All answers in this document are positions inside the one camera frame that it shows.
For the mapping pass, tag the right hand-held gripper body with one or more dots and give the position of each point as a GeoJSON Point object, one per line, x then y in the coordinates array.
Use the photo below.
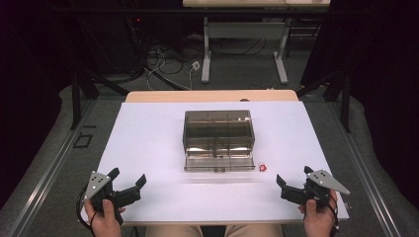
{"type": "Point", "coordinates": [316, 187]}

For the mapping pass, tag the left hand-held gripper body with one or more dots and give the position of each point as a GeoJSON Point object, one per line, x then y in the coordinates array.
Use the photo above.
{"type": "Point", "coordinates": [99, 184]}

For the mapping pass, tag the small red and white object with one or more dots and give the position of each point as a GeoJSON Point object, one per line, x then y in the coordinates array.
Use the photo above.
{"type": "Point", "coordinates": [262, 167]}

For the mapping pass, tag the smoky transparent drawer box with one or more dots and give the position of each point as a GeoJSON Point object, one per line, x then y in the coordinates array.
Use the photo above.
{"type": "Point", "coordinates": [218, 138]}

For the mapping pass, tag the person's right hand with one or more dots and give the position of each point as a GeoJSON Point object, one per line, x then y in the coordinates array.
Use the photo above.
{"type": "Point", "coordinates": [318, 220]}

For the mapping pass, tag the person's left hand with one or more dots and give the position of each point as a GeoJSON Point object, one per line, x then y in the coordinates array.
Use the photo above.
{"type": "Point", "coordinates": [105, 222]}

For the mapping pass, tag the white table mat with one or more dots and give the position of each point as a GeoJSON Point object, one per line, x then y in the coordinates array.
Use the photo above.
{"type": "Point", "coordinates": [148, 144]}

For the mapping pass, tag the person's beige trouser legs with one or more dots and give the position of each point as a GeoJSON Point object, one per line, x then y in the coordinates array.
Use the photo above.
{"type": "Point", "coordinates": [250, 230]}

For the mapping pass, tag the black metal stand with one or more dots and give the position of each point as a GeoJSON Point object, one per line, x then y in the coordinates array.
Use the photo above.
{"type": "Point", "coordinates": [344, 98]}
{"type": "Point", "coordinates": [76, 98]}

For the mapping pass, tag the dark curtain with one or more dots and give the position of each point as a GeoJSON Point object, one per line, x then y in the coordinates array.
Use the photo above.
{"type": "Point", "coordinates": [382, 82]}
{"type": "Point", "coordinates": [29, 82]}

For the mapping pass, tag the white power adapter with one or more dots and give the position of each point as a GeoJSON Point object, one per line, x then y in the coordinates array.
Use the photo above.
{"type": "Point", "coordinates": [196, 65]}

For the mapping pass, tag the black computer with red light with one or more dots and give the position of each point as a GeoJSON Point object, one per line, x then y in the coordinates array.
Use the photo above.
{"type": "Point", "coordinates": [138, 29]}

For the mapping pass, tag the white desk with metal legs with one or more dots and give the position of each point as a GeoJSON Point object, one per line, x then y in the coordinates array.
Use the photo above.
{"type": "Point", "coordinates": [243, 29]}

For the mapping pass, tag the aluminium floor rail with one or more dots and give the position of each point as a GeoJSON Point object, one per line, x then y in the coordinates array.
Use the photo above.
{"type": "Point", "coordinates": [365, 164]}
{"type": "Point", "coordinates": [49, 168]}

